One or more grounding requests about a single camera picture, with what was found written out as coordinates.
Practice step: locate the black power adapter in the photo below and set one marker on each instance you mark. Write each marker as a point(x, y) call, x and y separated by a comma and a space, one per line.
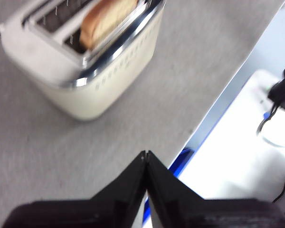
point(281, 91)

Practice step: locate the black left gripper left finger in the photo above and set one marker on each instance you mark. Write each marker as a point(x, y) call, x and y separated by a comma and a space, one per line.
point(97, 213)

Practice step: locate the cream and chrome toaster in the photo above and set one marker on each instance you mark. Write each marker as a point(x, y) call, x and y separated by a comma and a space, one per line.
point(104, 90)

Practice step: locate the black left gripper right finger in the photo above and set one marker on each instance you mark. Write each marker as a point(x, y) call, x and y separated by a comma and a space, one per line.
point(192, 213)

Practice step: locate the bread slice with brown crust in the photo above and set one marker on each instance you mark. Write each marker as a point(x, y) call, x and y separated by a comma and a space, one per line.
point(104, 26)

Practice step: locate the white power strip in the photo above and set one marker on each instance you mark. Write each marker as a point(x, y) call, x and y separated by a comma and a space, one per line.
point(256, 83)

